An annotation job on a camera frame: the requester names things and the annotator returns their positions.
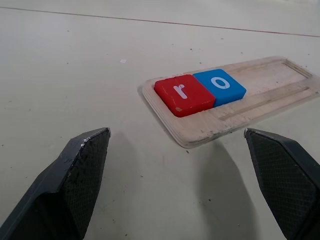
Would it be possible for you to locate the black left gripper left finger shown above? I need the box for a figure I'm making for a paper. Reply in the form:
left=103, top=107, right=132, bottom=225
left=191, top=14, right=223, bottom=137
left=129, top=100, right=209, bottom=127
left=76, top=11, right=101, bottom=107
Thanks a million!
left=0, top=127, right=112, bottom=240

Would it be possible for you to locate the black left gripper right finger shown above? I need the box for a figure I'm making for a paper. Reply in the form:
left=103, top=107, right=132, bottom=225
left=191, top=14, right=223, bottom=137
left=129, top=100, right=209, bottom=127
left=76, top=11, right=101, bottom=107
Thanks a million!
left=243, top=128, right=320, bottom=240

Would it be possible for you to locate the wooden letter tray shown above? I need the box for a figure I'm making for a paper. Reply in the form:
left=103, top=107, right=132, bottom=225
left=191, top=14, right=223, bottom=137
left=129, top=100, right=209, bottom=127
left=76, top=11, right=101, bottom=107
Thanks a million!
left=137, top=55, right=320, bottom=150

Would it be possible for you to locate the blue letter o tile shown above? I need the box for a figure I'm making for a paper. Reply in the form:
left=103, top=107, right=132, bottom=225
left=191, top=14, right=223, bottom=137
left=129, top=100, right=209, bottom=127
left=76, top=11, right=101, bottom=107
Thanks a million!
left=192, top=68, right=247, bottom=109

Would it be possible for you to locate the red letter r tile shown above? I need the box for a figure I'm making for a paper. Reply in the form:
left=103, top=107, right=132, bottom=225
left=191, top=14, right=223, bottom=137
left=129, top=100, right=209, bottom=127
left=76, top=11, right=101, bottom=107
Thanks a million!
left=153, top=73, right=217, bottom=118

